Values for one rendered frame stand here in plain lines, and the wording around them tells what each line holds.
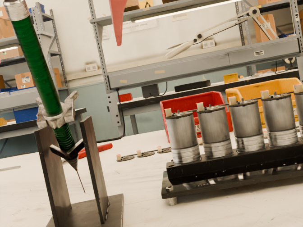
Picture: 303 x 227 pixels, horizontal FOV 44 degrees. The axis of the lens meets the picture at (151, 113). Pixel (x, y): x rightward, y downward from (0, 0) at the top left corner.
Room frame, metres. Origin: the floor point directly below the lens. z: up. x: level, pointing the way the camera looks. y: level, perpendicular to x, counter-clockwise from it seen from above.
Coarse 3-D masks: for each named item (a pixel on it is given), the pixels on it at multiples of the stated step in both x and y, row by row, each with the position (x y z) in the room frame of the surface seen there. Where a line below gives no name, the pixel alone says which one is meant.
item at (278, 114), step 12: (276, 96) 0.31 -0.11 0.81; (264, 108) 0.31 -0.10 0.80; (276, 108) 0.31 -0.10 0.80; (288, 108) 0.31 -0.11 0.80; (276, 120) 0.31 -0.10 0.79; (288, 120) 0.31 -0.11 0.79; (276, 132) 0.31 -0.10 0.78; (288, 132) 0.30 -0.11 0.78; (276, 144) 0.31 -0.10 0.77; (288, 144) 0.30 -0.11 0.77
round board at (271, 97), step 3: (270, 96) 0.31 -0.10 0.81; (273, 96) 0.31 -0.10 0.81; (282, 96) 0.30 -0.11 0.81; (285, 96) 0.31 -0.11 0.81; (288, 96) 0.31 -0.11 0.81; (261, 99) 0.32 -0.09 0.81; (264, 99) 0.31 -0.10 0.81; (267, 99) 0.31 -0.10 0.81; (270, 99) 0.31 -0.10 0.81; (273, 99) 0.31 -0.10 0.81
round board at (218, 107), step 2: (216, 106) 0.33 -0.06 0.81; (218, 106) 0.32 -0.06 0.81; (220, 106) 0.32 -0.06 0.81; (222, 106) 0.32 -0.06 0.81; (224, 106) 0.32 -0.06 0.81; (204, 108) 0.33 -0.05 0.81; (206, 108) 0.31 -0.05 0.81; (214, 108) 0.32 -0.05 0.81; (216, 108) 0.31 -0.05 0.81; (218, 108) 0.31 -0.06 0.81; (220, 108) 0.31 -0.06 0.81; (222, 108) 0.31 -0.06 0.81; (202, 110) 0.32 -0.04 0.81; (204, 110) 0.31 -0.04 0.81; (206, 110) 0.31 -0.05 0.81; (208, 110) 0.31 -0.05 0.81; (210, 110) 0.31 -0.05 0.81; (212, 110) 0.31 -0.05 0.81; (214, 110) 0.31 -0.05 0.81; (198, 112) 0.32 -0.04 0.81; (200, 112) 0.31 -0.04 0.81; (202, 112) 0.31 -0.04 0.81; (204, 112) 0.31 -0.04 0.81
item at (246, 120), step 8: (248, 104) 0.31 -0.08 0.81; (256, 104) 0.31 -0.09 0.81; (232, 112) 0.31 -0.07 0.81; (240, 112) 0.31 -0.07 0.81; (248, 112) 0.31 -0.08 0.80; (256, 112) 0.31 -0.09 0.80; (232, 120) 0.32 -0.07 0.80; (240, 120) 0.31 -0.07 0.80; (248, 120) 0.31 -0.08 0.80; (256, 120) 0.31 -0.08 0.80; (240, 128) 0.31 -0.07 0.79; (248, 128) 0.31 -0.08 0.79; (256, 128) 0.31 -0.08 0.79; (240, 136) 0.31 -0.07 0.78; (248, 136) 0.31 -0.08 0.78; (256, 136) 0.31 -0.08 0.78; (240, 144) 0.31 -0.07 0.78; (248, 144) 0.31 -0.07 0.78; (256, 144) 0.31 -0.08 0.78; (264, 144) 0.31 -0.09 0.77; (240, 152) 0.31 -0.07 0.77; (248, 152) 0.31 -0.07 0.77
